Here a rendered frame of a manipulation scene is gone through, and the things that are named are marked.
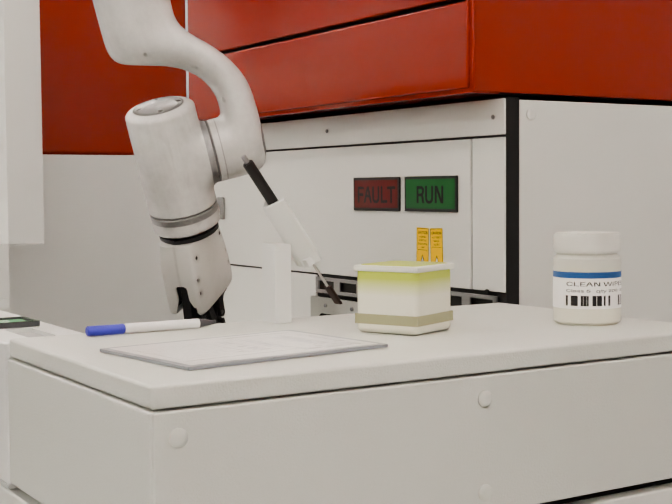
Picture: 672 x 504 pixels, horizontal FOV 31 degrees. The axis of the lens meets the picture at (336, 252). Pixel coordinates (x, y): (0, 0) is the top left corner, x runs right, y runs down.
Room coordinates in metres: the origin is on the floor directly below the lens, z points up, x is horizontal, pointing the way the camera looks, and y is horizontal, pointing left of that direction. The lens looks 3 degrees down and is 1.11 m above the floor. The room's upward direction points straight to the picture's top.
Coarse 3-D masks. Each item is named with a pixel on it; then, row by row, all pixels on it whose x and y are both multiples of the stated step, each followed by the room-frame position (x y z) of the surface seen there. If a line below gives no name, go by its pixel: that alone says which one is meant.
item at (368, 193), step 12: (360, 180) 1.75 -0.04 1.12; (372, 180) 1.73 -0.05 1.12; (384, 180) 1.70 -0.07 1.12; (396, 180) 1.68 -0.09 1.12; (360, 192) 1.75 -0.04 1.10; (372, 192) 1.73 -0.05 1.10; (384, 192) 1.70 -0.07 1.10; (396, 192) 1.68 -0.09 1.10; (360, 204) 1.75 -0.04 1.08; (372, 204) 1.73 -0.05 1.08; (384, 204) 1.70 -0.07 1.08; (396, 204) 1.68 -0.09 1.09
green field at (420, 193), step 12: (408, 180) 1.65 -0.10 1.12; (420, 180) 1.63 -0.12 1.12; (432, 180) 1.61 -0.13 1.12; (444, 180) 1.58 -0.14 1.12; (408, 192) 1.65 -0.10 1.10; (420, 192) 1.63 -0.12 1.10; (432, 192) 1.61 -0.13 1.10; (444, 192) 1.58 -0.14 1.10; (408, 204) 1.65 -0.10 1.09; (420, 204) 1.63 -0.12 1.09; (432, 204) 1.61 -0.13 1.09; (444, 204) 1.58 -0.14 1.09
